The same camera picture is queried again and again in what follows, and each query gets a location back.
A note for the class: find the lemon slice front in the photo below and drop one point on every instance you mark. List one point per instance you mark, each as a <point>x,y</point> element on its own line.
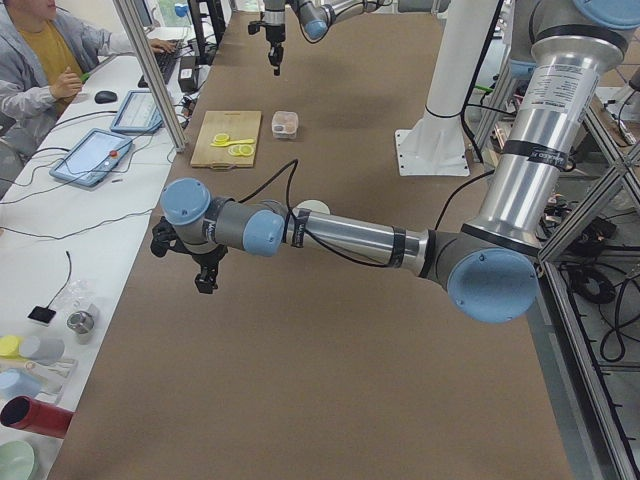
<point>246,150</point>

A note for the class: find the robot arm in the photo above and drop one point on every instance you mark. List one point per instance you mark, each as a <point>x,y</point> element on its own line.
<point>366,79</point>
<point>315,18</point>

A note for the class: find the small black square pad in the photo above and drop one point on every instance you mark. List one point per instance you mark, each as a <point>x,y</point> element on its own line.
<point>42,315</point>

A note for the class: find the aluminium frame post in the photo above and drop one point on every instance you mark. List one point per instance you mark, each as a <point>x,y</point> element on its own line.
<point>141,46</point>

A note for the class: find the red bottle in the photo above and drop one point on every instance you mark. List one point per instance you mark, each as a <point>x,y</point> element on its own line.
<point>35,416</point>

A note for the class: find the white camera post base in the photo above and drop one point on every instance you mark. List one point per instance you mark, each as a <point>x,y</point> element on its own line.
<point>435,145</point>

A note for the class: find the yellow plastic knife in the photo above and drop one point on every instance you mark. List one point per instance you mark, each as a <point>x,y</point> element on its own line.
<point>242,142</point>

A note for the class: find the metal cylinder part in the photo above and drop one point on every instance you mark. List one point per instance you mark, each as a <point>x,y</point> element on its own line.
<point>82,322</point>

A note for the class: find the black keyboard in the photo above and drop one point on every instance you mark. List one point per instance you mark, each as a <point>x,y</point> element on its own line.
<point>166,60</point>

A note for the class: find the green plate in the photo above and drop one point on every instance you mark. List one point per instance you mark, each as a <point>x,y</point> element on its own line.
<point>18,460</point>

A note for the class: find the teach pendant far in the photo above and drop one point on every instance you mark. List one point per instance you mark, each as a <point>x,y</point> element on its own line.
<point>138,114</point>

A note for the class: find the black computer mouse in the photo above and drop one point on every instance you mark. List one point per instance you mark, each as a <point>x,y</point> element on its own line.
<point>105,96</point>

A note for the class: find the teach pendant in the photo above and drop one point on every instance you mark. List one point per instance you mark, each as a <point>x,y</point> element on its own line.
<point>138,114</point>
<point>92,158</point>

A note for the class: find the white bowl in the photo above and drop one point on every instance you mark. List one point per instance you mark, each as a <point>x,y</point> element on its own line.
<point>315,206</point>

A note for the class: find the grey cup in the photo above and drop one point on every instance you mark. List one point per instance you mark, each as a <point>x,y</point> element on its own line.
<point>45,351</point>

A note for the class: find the light blue cup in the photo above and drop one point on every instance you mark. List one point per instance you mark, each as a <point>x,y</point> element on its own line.
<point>15,383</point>

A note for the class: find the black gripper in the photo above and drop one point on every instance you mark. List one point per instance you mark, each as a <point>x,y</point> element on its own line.
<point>207,260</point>
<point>273,35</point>

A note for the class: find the wooden cutting board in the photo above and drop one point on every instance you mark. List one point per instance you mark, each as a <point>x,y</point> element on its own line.
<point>238,125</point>

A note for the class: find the clear plastic egg box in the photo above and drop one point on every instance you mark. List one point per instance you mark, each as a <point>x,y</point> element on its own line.
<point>284,125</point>

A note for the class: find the lemon slice top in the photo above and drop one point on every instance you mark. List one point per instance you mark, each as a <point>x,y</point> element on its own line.
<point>221,139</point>

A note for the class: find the teach pendant near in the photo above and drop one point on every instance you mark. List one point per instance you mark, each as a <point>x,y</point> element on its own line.
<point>92,158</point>

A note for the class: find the yellow cup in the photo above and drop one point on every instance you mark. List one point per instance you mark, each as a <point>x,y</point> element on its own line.
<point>10,346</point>

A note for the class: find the person in grey jacket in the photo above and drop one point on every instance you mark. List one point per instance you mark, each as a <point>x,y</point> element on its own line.
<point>44,54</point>

